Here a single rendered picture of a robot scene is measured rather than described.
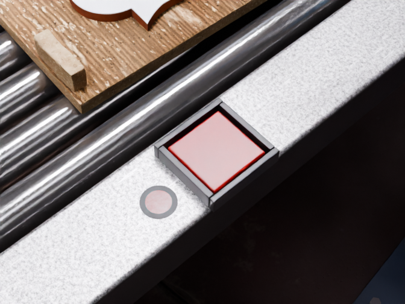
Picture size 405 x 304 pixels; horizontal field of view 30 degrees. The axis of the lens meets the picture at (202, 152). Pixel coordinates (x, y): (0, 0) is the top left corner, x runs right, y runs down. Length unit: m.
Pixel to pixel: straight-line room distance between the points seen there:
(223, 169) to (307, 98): 0.12
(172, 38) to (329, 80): 0.15
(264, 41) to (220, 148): 0.14
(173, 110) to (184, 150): 0.06
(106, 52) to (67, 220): 0.16
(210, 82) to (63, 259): 0.21
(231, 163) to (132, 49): 0.15
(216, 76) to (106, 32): 0.11
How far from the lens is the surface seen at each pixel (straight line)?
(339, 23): 0.76
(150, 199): 0.63
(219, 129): 0.65
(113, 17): 0.72
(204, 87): 0.70
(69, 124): 0.68
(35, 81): 0.71
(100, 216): 0.63
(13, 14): 0.74
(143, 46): 0.70
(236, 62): 0.72
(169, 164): 0.64
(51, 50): 0.67
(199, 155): 0.64
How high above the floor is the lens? 1.46
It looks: 57 degrees down
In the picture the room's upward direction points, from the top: 1 degrees clockwise
